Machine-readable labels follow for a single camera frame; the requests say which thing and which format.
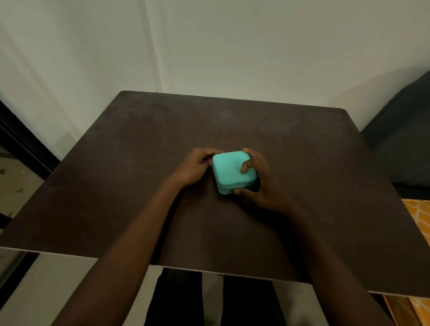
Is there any black door frame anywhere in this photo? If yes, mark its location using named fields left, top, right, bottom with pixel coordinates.
left=0, top=100, right=60, bottom=308

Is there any person's left forearm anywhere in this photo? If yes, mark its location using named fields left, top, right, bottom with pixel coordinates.
left=52, top=178, right=184, bottom=326

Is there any person's right forearm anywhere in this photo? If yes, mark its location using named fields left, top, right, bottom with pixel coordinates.
left=285, top=205, right=396, bottom=326

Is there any person's left hand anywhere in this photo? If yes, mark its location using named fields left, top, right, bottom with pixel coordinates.
left=173, top=147, right=225, bottom=189

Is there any person's right leg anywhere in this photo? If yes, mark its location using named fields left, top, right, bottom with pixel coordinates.
left=220, top=274, right=286, bottom=326

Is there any person's right hand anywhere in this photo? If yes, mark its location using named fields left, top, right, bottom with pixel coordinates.
left=234, top=148, right=298, bottom=218

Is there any orange patterned cloth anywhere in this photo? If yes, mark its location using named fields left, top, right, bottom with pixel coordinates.
left=383, top=198, right=430, bottom=326

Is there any teal jewellery box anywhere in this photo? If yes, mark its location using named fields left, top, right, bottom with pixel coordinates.
left=211, top=150, right=258, bottom=196

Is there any person's left leg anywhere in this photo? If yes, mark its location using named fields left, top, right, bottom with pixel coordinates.
left=144, top=268, right=204, bottom=326

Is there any person's leg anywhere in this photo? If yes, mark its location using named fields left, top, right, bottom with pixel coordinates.
left=220, top=274, right=286, bottom=326
left=144, top=268, right=204, bottom=326

